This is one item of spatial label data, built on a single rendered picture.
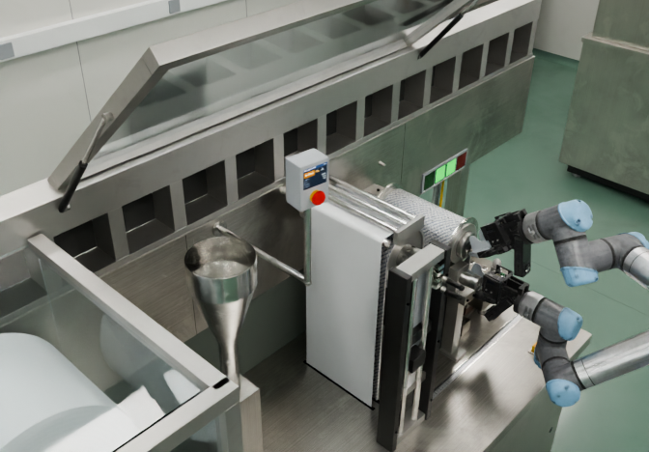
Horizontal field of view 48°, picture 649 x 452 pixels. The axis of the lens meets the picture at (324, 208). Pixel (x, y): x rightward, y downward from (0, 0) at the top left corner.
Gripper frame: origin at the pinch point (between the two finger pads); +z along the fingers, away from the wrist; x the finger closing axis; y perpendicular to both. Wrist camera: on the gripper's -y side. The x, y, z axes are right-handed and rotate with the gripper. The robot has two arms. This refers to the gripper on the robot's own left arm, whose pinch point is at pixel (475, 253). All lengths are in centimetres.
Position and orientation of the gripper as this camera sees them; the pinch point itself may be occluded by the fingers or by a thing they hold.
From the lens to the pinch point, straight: 199.5
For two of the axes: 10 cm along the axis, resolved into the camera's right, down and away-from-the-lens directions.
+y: -4.6, -8.9, -0.4
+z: -5.6, 2.6, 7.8
